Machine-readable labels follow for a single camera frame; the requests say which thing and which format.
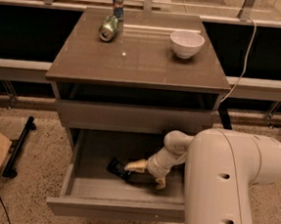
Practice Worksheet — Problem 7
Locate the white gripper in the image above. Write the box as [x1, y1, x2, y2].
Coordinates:
[124, 148, 187, 190]

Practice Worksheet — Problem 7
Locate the black rxbar chocolate wrapper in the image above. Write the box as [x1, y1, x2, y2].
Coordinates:
[107, 157, 131, 182]

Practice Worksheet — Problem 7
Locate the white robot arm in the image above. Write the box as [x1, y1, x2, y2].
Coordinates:
[125, 128, 281, 224]

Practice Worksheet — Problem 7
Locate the open grey middle drawer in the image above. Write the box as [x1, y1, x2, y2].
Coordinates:
[46, 129, 185, 223]

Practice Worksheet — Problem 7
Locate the closed grey upper drawer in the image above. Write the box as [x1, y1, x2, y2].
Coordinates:
[56, 100, 218, 134]

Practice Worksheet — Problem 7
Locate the grey drawer cabinet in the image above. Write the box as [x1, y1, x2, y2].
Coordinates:
[38, 2, 238, 159]

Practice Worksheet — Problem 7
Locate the white ceramic bowl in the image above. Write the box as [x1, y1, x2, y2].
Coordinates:
[169, 30, 205, 59]

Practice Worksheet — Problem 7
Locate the black metal stand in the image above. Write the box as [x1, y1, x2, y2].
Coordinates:
[2, 116, 36, 178]

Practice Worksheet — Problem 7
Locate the green soda can lying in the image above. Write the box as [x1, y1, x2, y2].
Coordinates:
[98, 15, 118, 42]

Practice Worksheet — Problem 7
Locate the white cable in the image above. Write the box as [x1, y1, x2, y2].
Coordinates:
[219, 16, 258, 107]

